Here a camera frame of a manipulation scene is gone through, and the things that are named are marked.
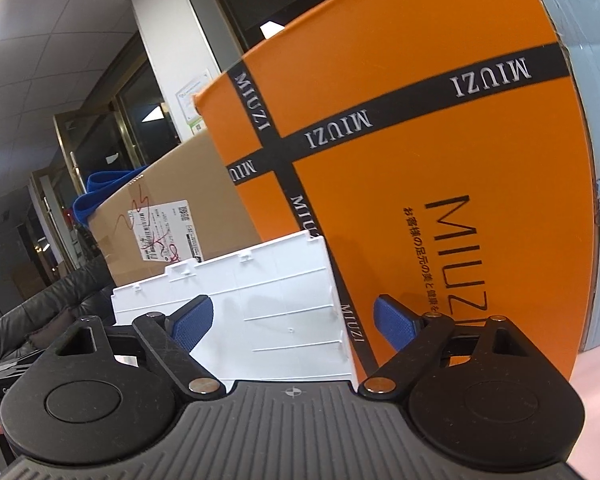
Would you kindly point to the brown cardboard box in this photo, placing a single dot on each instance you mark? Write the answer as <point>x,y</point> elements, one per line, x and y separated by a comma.
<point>183,206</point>

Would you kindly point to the blue cloth on box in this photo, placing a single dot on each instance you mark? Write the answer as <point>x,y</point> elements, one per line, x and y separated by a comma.
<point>99,187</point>

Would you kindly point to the black leather sofa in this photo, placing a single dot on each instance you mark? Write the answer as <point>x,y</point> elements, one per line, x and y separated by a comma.
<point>39,320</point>

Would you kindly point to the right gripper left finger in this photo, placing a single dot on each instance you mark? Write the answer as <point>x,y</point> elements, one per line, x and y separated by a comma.
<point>168,341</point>

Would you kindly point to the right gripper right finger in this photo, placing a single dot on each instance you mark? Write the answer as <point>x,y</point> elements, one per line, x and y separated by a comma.
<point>419,341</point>

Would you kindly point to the white plastic container box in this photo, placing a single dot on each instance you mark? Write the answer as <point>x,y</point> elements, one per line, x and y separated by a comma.
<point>276,312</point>

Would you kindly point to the orange MIUZI box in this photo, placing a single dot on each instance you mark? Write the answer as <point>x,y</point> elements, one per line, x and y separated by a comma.
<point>439,148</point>

